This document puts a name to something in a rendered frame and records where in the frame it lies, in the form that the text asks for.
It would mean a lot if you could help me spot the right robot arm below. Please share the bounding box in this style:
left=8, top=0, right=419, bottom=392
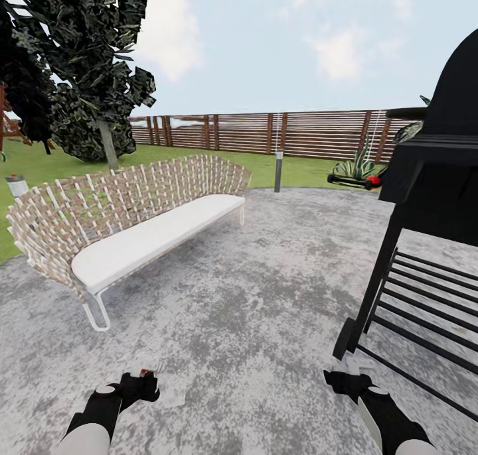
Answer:
left=323, top=356, right=441, bottom=455

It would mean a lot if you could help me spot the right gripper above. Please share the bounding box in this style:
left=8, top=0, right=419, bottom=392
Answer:
left=323, top=369, right=372, bottom=397

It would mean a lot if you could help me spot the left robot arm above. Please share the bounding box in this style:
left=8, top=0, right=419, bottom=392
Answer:
left=53, top=358, right=165, bottom=455

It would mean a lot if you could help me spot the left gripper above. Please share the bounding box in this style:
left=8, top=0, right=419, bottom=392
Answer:
left=121, top=372, right=157, bottom=403

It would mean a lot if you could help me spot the insectifuge atomizer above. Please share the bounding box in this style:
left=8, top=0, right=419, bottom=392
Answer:
left=144, top=371, right=160, bottom=402

